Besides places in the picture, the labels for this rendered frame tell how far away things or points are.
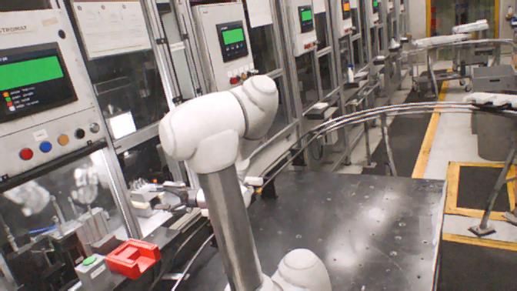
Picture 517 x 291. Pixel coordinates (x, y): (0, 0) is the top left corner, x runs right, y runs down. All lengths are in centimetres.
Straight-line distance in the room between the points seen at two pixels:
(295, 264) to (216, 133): 51
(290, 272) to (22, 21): 112
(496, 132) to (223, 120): 335
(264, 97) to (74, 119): 73
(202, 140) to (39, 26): 73
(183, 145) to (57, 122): 61
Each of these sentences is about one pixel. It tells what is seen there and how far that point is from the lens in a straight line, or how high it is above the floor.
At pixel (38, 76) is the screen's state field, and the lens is 128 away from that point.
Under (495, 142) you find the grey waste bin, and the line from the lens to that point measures 397.
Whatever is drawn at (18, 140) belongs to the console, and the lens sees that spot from 127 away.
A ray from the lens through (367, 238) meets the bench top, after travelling 167.
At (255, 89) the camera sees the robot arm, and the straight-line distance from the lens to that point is 86.
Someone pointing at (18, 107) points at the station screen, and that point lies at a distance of 125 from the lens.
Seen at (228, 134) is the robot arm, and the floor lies 143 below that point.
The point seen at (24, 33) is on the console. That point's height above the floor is 177.
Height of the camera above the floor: 166
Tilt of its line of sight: 18 degrees down
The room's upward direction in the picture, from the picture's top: 11 degrees counter-clockwise
